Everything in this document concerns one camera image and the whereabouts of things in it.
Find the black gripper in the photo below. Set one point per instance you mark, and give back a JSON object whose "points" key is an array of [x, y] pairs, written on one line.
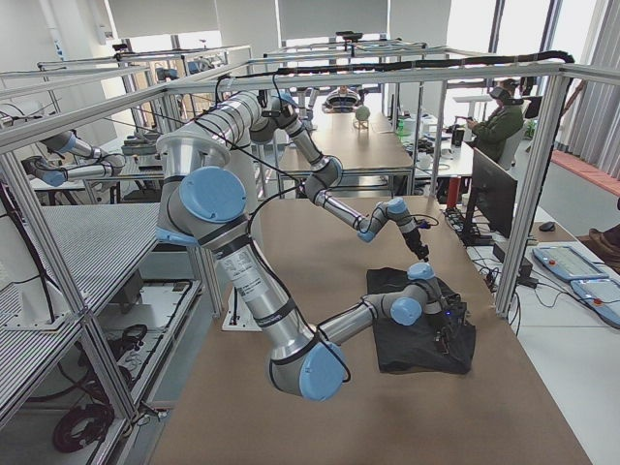
{"points": [[415, 240], [444, 324]]}

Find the black graphic t-shirt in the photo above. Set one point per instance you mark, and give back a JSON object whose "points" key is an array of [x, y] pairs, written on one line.
{"points": [[405, 338]]}

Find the black power strip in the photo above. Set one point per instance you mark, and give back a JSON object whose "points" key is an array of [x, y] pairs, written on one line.
{"points": [[457, 223]]}

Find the black Huawei monitor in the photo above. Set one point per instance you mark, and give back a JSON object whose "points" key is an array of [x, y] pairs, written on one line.
{"points": [[493, 192]]}

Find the blue teach pendant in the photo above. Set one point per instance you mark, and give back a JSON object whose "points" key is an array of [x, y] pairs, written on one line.
{"points": [[567, 264], [602, 296]]}

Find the black computer mouse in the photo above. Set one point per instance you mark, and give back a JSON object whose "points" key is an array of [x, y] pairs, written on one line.
{"points": [[547, 227]]}

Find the person wearing VR headset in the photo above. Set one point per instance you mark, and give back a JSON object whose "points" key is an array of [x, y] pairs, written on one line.
{"points": [[505, 121]]}

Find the seated person background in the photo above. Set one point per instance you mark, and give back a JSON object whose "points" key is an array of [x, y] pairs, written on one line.
{"points": [[341, 100]]}

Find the striped grey work table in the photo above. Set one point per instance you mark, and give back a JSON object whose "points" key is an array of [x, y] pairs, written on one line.
{"points": [[90, 251]]}

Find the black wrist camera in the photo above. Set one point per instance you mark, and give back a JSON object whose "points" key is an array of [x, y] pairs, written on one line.
{"points": [[424, 224], [457, 313]]}

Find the aluminium frame post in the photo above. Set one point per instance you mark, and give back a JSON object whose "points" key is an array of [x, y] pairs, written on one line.
{"points": [[531, 189]]}

